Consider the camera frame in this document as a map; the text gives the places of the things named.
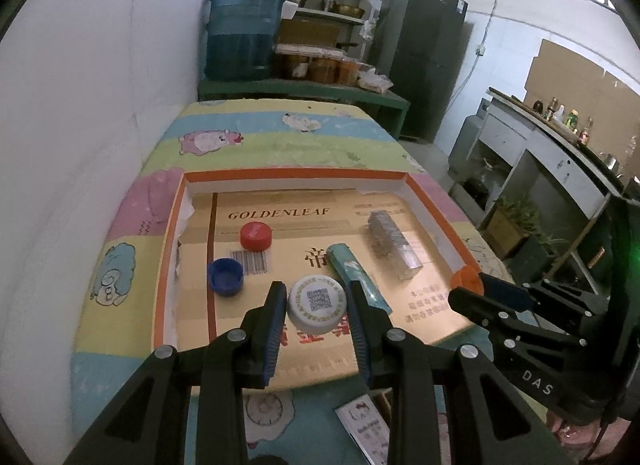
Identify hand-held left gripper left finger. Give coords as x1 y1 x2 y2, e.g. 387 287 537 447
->
62 281 288 465

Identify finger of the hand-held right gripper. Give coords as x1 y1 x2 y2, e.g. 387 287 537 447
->
477 271 612 320
447 286 590 350

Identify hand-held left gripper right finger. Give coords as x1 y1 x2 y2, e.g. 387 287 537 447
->
346 280 576 465

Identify orange bottle cap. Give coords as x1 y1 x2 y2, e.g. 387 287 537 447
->
449 265 483 294

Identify white bottle cap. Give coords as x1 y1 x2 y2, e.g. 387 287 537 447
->
286 275 348 335

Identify teal slim box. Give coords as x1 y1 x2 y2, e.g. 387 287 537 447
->
326 243 392 316

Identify blue bottle cap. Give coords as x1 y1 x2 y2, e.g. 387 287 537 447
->
207 258 245 296

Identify white and black long box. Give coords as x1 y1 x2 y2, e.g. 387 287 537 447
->
335 392 392 465

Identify clear plastic box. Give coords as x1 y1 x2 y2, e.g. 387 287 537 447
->
366 211 422 282

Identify red bottle cap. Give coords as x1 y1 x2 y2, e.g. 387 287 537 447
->
240 222 274 251

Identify orange-rimmed cardboard box tray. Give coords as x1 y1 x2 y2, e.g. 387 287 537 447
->
152 169 485 396

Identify plant in dark pot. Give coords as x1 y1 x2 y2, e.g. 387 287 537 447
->
515 232 566 283

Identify plant in yellow pot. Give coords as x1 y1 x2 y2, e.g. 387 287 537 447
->
482 195 541 258

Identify black cooking pot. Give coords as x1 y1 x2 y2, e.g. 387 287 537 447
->
462 177 493 208

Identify grey kitchen counter cabinet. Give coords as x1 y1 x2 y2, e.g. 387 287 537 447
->
450 87 626 296

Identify cardboard sheet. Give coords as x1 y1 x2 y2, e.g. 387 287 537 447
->
522 39 640 146

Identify crumpled plastic bag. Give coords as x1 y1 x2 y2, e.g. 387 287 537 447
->
357 67 394 94

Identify dark green refrigerator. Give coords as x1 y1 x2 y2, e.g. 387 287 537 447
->
372 0 468 143

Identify brown cardboard box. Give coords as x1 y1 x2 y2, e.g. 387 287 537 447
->
277 19 341 46

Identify blue water jug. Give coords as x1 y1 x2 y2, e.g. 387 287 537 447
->
206 0 287 82

